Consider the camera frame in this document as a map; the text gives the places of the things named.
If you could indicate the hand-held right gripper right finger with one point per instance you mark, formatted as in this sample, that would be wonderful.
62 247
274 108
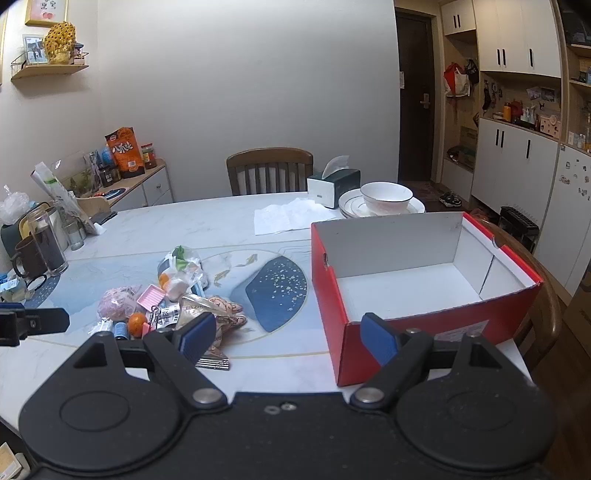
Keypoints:
376 336

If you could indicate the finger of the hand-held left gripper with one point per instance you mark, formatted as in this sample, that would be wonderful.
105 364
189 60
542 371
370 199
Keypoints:
44 321

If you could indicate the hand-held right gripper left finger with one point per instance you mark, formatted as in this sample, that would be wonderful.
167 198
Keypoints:
197 333

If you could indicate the gold foil packet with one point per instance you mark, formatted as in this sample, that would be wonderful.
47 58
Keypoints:
213 359

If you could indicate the white shrimp snack packet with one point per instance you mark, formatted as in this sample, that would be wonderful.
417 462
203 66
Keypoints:
170 316

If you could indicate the red cardboard shoe box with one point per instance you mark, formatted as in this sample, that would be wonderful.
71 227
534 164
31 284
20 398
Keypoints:
397 286

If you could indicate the clear white sachet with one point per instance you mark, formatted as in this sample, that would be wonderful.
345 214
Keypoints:
100 326

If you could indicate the tangerine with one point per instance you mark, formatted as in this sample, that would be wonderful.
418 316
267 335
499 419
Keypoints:
137 322

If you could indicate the white packet with egg picture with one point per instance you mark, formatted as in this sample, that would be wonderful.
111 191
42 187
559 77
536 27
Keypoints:
182 272

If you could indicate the pink bread packet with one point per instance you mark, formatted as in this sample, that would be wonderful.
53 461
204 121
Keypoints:
115 301

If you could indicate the small blue label bottle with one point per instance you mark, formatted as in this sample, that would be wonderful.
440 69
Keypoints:
122 330

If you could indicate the white marble desktop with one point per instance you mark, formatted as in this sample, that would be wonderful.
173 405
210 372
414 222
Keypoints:
207 221

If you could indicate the dark mug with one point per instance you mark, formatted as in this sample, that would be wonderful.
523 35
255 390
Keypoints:
27 261

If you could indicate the glass tumbler with dark tea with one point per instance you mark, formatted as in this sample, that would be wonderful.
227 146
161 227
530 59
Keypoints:
46 244

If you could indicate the crumpled white plastic bag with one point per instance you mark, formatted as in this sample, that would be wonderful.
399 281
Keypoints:
14 205

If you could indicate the white gold-rimmed plate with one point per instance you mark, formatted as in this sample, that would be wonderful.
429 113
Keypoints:
351 215

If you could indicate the stack of white plates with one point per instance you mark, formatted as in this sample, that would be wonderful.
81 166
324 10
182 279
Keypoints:
351 201
346 210

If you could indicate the clear plastic bag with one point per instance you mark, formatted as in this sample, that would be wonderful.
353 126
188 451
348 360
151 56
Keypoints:
60 189

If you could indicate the white gold-rimmed bowl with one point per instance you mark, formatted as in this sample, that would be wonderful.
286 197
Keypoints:
385 196

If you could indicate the white paper tissue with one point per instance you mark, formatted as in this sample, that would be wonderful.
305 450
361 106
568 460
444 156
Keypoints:
286 217

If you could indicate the white sideboard with wooden top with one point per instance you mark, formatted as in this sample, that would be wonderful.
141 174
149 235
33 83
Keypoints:
147 189

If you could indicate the dark sneakers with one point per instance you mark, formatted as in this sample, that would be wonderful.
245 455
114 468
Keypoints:
450 199

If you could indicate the green white tissue box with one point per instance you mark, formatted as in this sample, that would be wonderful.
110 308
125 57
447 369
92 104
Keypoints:
334 184

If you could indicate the wooden round-back chair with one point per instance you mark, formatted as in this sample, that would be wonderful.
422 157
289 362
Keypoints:
549 314

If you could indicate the black low rack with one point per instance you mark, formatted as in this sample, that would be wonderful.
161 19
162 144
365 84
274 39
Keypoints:
519 226

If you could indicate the red lidded jar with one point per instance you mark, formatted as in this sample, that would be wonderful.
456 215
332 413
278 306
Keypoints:
148 157

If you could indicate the orange snack bag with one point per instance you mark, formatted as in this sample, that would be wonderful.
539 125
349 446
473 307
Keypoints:
125 154

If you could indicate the wooden slat-back chair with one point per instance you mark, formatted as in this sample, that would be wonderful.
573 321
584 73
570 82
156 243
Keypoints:
270 159

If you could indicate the cardboard box in niche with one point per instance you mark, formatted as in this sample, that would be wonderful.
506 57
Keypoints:
468 143

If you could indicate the white lower cabinet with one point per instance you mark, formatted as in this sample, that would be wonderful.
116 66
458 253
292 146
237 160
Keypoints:
512 170

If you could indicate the dark brown door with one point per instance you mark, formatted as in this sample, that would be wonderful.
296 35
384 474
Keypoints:
413 115

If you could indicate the white cabinet with stickers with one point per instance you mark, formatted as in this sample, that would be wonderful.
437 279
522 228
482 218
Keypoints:
568 207

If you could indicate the orange bottle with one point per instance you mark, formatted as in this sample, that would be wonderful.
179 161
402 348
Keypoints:
507 112

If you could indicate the red white hanging bag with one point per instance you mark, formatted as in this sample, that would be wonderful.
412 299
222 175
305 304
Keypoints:
456 81

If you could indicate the pink wooden box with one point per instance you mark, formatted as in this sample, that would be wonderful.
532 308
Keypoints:
550 127

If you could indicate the golden ornament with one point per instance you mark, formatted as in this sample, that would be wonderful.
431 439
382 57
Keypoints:
60 41

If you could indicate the black hanging bag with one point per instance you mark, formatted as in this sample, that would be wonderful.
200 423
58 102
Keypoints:
472 71

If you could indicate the white upper cabinet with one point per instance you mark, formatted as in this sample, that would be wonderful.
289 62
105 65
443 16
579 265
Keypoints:
517 32

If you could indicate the wooden shelving unit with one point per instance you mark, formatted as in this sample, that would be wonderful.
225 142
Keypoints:
579 64

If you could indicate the wooden wall shelf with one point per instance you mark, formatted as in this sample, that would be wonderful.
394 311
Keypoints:
48 71

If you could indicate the small photo frame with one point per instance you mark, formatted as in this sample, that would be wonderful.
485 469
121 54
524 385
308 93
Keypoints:
34 50

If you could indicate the framed wall picture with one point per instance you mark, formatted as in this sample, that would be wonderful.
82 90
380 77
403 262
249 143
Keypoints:
46 11

